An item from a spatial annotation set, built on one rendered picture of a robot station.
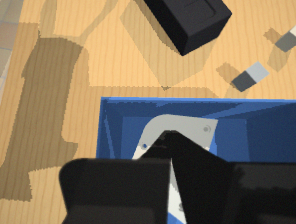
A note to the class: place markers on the blue open tray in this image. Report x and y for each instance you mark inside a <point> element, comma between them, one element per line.
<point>248,130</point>

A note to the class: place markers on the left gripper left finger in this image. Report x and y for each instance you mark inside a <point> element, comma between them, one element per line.
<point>121,182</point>

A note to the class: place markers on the small white cube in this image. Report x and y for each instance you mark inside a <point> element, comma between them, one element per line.
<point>288,40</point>

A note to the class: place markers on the black rectangular block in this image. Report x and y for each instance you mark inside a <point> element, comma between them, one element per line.
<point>190,24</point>

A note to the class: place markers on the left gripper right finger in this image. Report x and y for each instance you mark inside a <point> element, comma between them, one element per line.
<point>211,188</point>

